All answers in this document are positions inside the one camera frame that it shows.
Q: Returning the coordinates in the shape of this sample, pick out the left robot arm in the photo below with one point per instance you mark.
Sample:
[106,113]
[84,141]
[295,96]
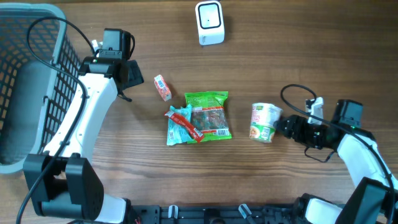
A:
[62,182]

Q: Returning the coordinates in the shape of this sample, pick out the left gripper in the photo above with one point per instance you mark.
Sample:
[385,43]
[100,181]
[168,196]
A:
[134,76]

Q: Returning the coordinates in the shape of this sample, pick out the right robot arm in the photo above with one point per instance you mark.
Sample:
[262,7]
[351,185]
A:
[375,186]

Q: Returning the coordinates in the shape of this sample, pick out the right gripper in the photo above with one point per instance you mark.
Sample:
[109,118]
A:
[289,126]

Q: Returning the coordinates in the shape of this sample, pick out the small red white box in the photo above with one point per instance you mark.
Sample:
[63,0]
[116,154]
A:
[162,87]

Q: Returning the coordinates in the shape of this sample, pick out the instant noodle cup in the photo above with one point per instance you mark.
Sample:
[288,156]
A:
[263,117]

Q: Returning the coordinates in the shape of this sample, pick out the grey plastic shopping basket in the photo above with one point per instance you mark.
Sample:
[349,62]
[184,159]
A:
[34,98]

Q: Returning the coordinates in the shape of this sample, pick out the red snack bar wrapper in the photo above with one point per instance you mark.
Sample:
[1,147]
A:
[180,120]

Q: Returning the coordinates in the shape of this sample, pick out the white barcode scanner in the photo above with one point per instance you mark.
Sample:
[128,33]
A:
[210,24]

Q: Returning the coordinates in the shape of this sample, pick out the light teal snack packet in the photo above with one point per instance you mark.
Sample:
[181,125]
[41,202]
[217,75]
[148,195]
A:
[176,133]

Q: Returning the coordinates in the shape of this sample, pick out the green gummy candy bag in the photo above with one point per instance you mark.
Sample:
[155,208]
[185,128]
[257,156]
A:
[208,114]

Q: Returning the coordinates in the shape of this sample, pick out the black mounting rail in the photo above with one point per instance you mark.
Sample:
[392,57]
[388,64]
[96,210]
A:
[173,214]

